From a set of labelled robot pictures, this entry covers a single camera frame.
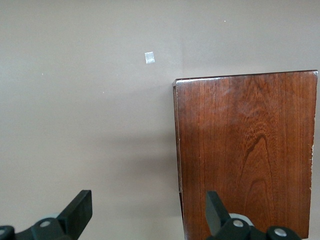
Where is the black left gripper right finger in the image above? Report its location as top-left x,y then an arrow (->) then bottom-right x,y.
205,190 -> 301,240

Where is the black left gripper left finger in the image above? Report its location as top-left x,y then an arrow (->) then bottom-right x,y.
0,189 -> 94,240

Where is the dark brown wooden cabinet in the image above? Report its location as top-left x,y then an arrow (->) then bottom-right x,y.
172,70 -> 319,240

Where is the small square tape piece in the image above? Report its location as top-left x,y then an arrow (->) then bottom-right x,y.
144,51 -> 156,65

